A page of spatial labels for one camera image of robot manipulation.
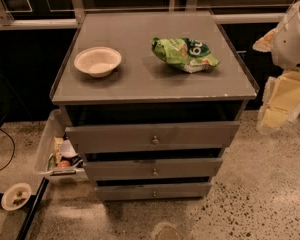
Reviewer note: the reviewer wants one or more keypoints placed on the grey top drawer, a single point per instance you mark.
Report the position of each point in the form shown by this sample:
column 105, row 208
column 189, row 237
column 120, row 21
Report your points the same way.
column 150, row 137

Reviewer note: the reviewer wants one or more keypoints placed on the green chip bag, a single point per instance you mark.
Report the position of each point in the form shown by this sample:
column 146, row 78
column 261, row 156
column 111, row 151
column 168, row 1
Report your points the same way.
column 188, row 55

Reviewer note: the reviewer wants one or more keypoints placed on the small white cup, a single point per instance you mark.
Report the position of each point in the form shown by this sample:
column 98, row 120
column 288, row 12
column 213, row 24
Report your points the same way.
column 66, row 149

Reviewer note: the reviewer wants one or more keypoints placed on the clear plastic storage bin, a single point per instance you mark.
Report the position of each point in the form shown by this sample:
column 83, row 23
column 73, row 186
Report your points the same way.
column 55, row 127

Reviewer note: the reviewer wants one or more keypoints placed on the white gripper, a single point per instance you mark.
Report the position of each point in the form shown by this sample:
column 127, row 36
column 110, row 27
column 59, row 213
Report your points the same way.
column 291, row 45

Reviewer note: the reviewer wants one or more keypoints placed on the white plate on floor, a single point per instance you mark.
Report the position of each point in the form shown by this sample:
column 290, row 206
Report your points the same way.
column 16, row 196

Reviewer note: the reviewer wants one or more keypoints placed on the black floor bar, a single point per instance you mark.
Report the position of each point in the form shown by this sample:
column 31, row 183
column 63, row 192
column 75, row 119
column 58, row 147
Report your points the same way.
column 35, row 201

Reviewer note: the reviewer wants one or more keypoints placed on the metal railing frame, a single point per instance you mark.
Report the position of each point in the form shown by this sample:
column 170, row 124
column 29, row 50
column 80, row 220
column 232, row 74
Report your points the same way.
column 53, row 14

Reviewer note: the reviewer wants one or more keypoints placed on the grey middle drawer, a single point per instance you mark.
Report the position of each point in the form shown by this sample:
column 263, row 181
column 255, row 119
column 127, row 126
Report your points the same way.
column 153, row 169

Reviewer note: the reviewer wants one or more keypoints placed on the grey drawer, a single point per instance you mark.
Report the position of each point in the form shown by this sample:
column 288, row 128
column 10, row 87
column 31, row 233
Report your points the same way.
column 153, row 169
column 156, row 191
column 150, row 137

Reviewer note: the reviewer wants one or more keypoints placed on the white bowl on cabinet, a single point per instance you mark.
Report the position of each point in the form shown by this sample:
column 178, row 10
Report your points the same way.
column 97, row 61

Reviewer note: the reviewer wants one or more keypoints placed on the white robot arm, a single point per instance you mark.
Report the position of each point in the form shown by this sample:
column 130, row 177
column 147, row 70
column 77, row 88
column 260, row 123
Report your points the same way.
column 281, row 95

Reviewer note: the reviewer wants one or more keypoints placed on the grey bottom drawer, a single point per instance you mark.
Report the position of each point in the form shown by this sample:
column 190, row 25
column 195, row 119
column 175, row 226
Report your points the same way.
column 156, row 191

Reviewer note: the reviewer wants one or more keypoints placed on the grey drawer cabinet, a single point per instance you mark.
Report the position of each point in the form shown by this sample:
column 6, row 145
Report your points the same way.
column 144, row 90

